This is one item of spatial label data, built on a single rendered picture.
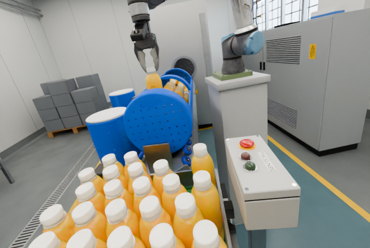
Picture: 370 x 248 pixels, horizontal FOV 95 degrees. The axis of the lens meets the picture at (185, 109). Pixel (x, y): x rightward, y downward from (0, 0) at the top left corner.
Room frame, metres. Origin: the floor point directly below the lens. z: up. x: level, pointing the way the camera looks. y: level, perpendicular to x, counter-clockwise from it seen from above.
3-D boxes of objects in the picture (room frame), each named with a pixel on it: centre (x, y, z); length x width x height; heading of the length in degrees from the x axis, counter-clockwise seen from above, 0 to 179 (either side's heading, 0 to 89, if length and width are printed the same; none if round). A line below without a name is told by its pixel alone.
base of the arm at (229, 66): (1.11, -0.35, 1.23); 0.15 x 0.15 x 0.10
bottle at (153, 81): (0.74, 0.11, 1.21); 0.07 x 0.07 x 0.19
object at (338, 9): (1.84, -1.56, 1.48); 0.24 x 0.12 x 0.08; 11
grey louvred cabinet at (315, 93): (2.63, -1.55, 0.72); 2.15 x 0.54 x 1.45; 3
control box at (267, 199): (0.33, -0.14, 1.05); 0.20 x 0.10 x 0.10; 174
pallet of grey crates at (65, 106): (4.04, 2.57, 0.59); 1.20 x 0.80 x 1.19; 93
